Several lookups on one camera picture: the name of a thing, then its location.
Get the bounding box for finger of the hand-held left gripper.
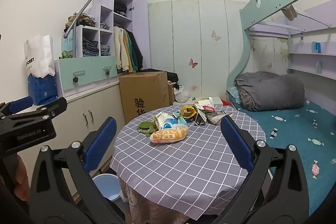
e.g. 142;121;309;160
12;97;68;122
0;96;34;120

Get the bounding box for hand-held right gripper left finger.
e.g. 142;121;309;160
28;116;127;224

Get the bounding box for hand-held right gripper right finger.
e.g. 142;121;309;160
212;116;311;224

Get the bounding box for grey wrapper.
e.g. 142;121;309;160
207;111;235;125

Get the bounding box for blue trash bin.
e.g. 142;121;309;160
92;173;122;201

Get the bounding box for green leaves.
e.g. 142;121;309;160
136;121;158;134

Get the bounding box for white orange carton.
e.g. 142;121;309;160
196;97;214;106

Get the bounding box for yellow plastic bag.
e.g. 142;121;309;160
179;105;198;119

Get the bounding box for orange snack bag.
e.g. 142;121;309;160
149;126;189;145

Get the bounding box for blue white packet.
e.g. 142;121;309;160
153;112;187;133

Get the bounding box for person's left hand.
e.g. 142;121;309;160
14;154;31;201

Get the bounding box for blue plastic-wrapped pack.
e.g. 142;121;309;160
28;73;58;106

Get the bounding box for cream low cabinet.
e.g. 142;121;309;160
12;79;127;188

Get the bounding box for teal drawer unit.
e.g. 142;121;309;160
54;55;118;98

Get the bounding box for blue checked pillow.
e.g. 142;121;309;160
227;86;243;109

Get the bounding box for white paper bag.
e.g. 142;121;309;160
24;34;56;78

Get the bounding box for purple grid tablecloth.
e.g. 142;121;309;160
110;104;266;214

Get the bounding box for teal candy print bedsheet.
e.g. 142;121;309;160
226;88;336;217

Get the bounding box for grey duvet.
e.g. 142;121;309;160
234;71;306;112

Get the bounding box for large cardboard box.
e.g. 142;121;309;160
119;71;170;124

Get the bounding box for person's black trouser leg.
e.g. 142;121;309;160
104;199;129;224

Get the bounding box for stack of folded jeans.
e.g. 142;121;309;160
82;36;100;57

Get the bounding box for white plastic bag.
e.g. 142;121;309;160
174;86;190;103

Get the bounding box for pink patterned table skirt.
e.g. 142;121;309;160
119;178;191;224

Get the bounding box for cream hanging jacket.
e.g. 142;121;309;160
113;27;130;74

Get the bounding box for pile of brown clothes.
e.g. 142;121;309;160
64;13;96;33

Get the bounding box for black cloth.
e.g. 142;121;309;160
165;72;180;83

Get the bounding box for yellow hanging garment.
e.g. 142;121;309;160
123;30;133;73

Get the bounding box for green hanging garment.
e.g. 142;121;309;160
129;31;138;71

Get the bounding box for black hanging jacket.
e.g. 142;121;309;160
130;31;144;72

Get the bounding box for purple cubby shelf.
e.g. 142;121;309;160
62;0;149;73

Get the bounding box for pale green wardrobe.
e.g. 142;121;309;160
147;0;248;107

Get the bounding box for folded black clothes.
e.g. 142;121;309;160
115;3;128;17

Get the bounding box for beige hanging pouch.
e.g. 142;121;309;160
281;5;298;21

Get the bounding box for teal bunk bed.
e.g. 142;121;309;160
226;0;336;119

